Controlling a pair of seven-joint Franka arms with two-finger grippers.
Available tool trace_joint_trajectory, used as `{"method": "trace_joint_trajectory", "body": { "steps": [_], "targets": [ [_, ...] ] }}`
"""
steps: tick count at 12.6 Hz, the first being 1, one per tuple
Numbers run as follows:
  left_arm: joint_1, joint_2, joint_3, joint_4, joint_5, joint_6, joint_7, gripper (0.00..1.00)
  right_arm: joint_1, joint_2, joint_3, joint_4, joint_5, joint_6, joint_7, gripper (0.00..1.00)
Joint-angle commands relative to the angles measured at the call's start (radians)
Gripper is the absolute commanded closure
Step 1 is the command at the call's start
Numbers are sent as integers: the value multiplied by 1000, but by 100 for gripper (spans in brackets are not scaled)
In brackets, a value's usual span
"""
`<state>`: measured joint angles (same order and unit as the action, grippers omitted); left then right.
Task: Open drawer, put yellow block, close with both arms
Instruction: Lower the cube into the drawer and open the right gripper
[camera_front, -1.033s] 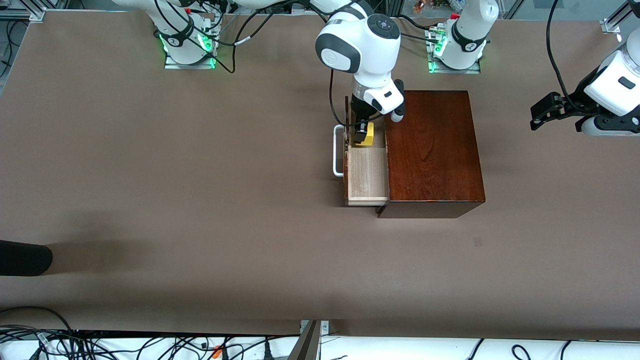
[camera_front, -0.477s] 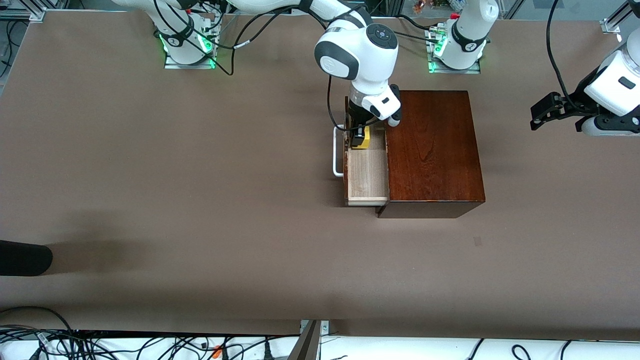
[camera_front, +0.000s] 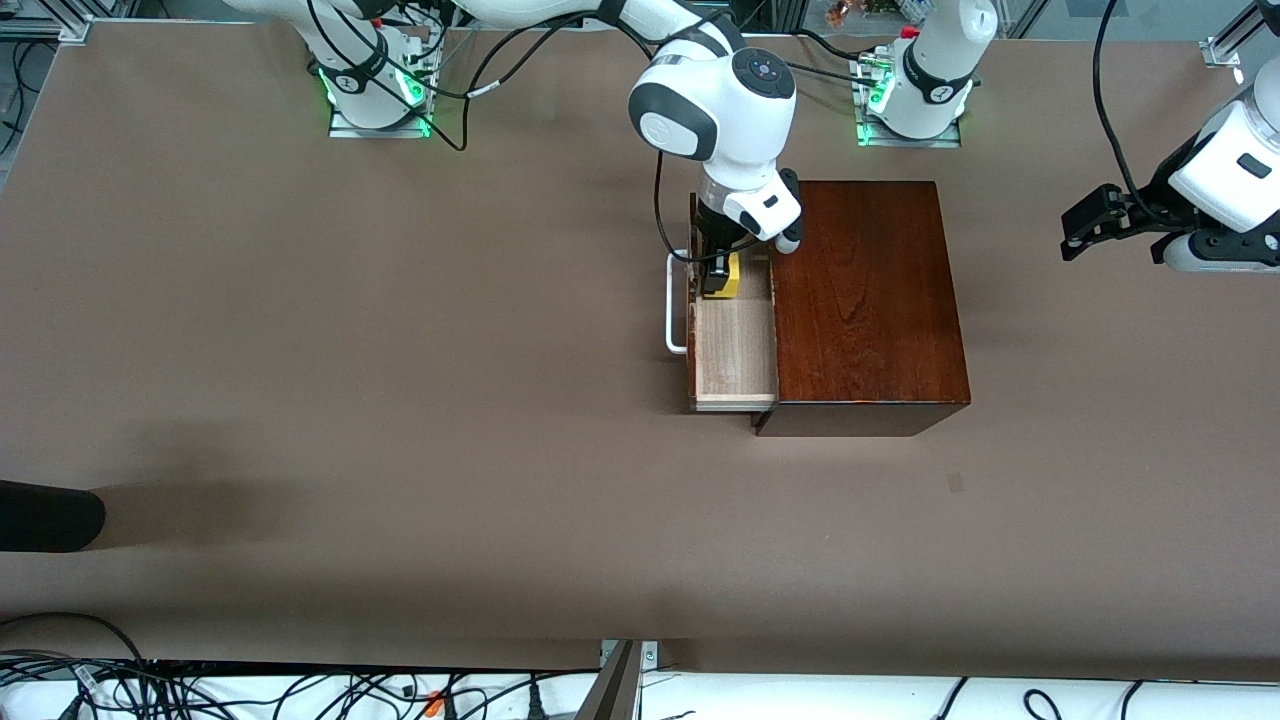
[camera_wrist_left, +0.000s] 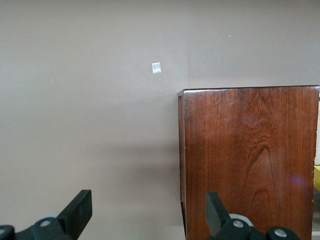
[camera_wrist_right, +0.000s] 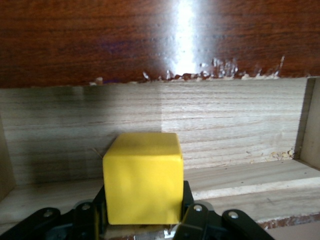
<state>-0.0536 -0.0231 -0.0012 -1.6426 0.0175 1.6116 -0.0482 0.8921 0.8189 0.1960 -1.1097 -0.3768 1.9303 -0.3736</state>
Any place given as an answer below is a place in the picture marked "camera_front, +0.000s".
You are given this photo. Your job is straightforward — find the short black table cable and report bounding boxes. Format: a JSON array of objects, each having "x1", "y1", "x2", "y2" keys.
[{"x1": 795, "y1": 28, "x2": 869, "y2": 63}]

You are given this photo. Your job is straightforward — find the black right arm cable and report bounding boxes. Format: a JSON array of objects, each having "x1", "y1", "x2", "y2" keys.
[{"x1": 305, "y1": 0, "x2": 743, "y2": 267}]

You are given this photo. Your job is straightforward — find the dark brown wooden cabinet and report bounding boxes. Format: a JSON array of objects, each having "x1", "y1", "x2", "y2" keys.
[{"x1": 752, "y1": 181, "x2": 972, "y2": 438}]

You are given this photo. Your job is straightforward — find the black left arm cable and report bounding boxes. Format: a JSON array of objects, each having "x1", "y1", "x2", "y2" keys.
[{"x1": 1092, "y1": 0, "x2": 1177, "y2": 227}]

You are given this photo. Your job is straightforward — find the tangled black cables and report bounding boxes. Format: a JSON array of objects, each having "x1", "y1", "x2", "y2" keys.
[{"x1": 0, "y1": 650, "x2": 601, "y2": 720}]

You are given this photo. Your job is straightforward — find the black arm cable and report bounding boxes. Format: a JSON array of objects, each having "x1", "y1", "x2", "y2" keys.
[
  {"x1": 305, "y1": 0, "x2": 743, "y2": 267},
  {"x1": 1092, "y1": 0, "x2": 1177, "y2": 227}
]

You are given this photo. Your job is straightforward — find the long black table cable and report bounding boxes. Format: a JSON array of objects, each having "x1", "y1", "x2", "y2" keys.
[{"x1": 780, "y1": 55, "x2": 871, "y2": 86}]

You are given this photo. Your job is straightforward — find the aluminium profile bar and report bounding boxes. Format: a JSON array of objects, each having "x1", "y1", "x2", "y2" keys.
[{"x1": 575, "y1": 640, "x2": 661, "y2": 720}]

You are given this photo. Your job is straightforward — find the aluminium frame rail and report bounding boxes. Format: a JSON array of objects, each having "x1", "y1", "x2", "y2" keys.
[
  {"x1": 0, "y1": 0, "x2": 93, "y2": 46},
  {"x1": 1200, "y1": 0, "x2": 1280, "y2": 71}
]

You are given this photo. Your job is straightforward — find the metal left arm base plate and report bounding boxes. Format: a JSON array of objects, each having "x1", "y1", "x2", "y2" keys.
[{"x1": 855, "y1": 100, "x2": 963, "y2": 150}]

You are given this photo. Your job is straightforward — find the wooden drawer with white handle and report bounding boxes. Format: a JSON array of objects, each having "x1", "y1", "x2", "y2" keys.
[{"x1": 665, "y1": 192, "x2": 780, "y2": 414}]

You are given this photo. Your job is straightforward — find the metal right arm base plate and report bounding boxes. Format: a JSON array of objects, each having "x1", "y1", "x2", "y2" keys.
[{"x1": 328, "y1": 95, "x2": 434, "y2": 140}]

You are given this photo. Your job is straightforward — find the black cylinder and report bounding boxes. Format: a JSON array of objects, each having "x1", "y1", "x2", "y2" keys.
[{"x1": 0, "y1": 480, "x2": 107, "y2": 553}]

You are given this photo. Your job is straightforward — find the looped black cable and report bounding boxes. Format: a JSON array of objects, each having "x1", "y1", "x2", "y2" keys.
[{"x1": 0, "y1": 611, "x2": 153, "y2": 691}]

